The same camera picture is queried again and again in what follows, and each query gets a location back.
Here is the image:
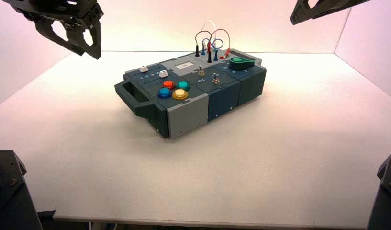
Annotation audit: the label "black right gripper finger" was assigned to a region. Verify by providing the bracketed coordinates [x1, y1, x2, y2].
[290, 0, 372, 26]

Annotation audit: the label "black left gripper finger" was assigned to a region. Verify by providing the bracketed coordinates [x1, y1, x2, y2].
[34, 19, 86, 57]
[82, 19, 102, 60]

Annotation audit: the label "blue round push button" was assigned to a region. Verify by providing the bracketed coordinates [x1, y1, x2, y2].
[156, 88, 173, 100]

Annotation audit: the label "yellow round push button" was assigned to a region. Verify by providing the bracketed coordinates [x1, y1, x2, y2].
[171, 89, 189, 101]

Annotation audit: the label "green rotary knob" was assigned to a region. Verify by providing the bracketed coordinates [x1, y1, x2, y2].
[228, 57, 256, 71]

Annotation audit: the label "dark teal grey control box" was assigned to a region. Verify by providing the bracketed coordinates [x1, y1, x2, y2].
[114, 48, 268, 140]

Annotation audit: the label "white jumper cable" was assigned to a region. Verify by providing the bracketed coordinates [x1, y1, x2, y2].
[201, 20, 217, 41]

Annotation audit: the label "blue cable blue plugs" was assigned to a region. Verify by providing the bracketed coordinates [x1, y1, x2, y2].
[201, 38, 224, 62]

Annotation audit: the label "dark red cable black plugs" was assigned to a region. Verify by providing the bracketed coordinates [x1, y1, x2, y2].
[195, 30, 212, 64]

